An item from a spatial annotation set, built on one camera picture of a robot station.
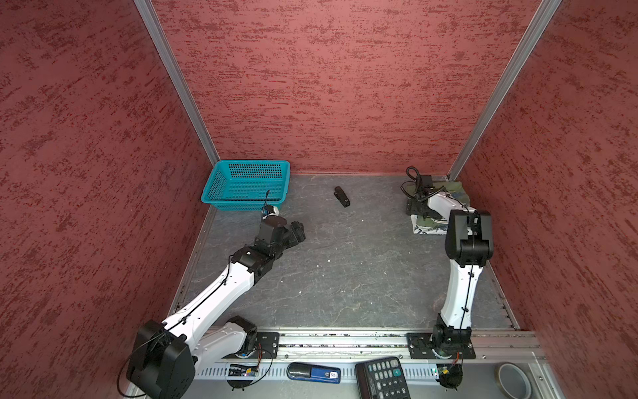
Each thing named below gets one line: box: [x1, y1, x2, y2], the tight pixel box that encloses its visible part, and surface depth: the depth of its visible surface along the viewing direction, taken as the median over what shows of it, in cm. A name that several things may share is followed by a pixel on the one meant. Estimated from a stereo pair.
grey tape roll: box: [494, 361, 534, 399], surface depth 71 cm
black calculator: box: [354, 356, 412, 399], surface depth 69 cm
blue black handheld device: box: [286, 362, 342, 385], surface depth 68 cm
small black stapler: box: [333, 185, 351, 208], surface depth 112 cm
